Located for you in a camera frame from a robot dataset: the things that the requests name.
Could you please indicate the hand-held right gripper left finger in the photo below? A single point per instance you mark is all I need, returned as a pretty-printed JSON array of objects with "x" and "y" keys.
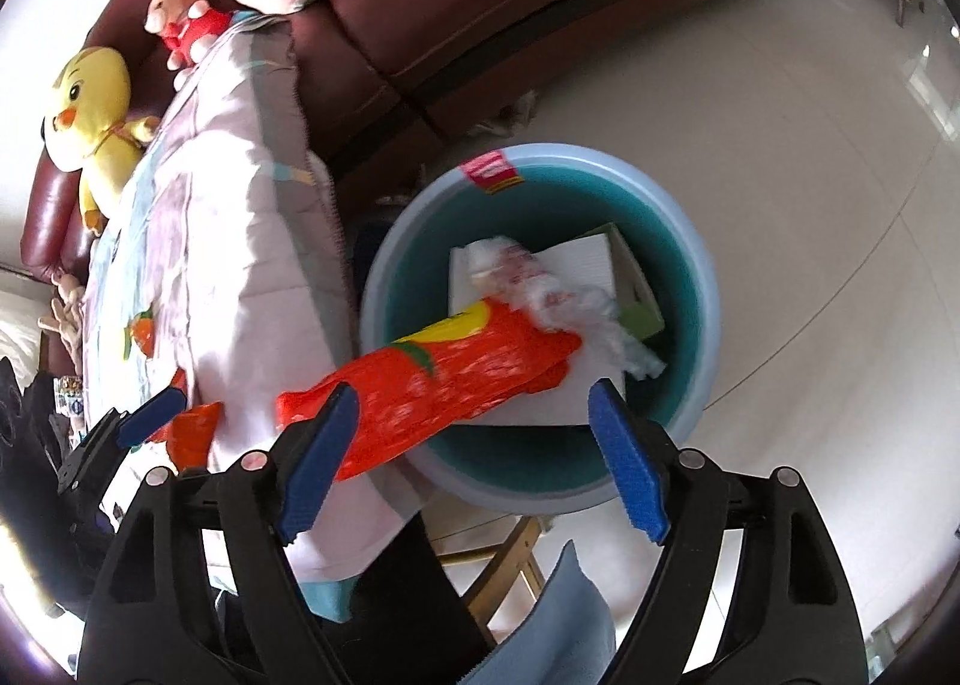
[{"x": 319, "y": 464}]

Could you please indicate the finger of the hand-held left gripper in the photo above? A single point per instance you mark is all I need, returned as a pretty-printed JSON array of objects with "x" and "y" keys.
[{"x": 154, "y": 411}]

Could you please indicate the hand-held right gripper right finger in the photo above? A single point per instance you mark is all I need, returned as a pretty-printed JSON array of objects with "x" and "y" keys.
[{"x": 630, "y": 464}]

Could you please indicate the red orange snack packet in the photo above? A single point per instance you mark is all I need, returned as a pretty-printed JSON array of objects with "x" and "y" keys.
[{"x": 450, "y": 370}]

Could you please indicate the clear plastic wrapper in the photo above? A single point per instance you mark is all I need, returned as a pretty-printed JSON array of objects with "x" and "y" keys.
[{"x": 547, "y": 291}]

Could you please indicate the white paper sheet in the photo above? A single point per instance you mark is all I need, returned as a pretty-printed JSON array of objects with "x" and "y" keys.
[{"x": 577, "y": 261}]

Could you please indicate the teal plastic bin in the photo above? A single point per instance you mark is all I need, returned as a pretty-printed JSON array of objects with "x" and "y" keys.
[{"x": 540, "y": 205}]

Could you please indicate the black clothing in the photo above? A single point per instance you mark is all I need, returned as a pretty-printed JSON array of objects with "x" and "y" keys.
[{"x": 30, "y": 445}]

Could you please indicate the colourful printed packet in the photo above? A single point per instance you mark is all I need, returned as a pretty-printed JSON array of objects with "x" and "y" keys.
[{"x": 69, "y": 396}]

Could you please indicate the beige rabbit plush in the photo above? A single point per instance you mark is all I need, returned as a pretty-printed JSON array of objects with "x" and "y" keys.
[{"x": 64, "y": 310}]

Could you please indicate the wooden stool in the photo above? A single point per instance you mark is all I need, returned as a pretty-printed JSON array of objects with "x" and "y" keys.
[{"x": 517, "y": 550}]

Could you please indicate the light blue cloth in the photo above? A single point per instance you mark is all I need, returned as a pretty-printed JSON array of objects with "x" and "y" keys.
[{"x": 562, "y": 625}]

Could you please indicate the lime green carton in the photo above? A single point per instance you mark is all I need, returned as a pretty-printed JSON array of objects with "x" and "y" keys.
[{"x": 637, "y": 287}]

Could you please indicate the checked pink grey blanket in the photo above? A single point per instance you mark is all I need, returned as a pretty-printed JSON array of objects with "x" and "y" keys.
[{"x": 240, "y": 242}]

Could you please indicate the yellow duck plush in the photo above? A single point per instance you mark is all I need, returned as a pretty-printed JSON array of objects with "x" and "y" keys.
[{"x": 90, "y": 92}]

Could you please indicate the white rag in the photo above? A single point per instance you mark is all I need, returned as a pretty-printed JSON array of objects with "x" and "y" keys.
[{"x": 510, "y": 111}]

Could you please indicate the bear plush in red outfit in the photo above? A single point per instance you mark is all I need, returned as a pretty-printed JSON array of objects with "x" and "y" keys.
[{"x": 195, "y": 28}]

